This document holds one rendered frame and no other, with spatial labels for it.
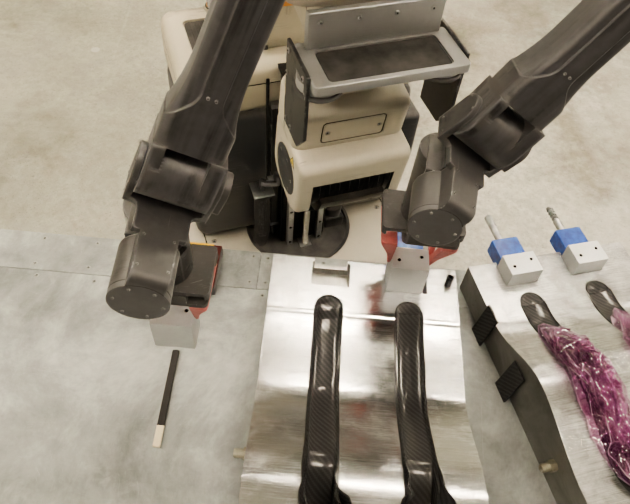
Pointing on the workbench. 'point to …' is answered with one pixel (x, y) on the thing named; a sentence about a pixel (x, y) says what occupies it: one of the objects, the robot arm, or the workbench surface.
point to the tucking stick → (166, 399)
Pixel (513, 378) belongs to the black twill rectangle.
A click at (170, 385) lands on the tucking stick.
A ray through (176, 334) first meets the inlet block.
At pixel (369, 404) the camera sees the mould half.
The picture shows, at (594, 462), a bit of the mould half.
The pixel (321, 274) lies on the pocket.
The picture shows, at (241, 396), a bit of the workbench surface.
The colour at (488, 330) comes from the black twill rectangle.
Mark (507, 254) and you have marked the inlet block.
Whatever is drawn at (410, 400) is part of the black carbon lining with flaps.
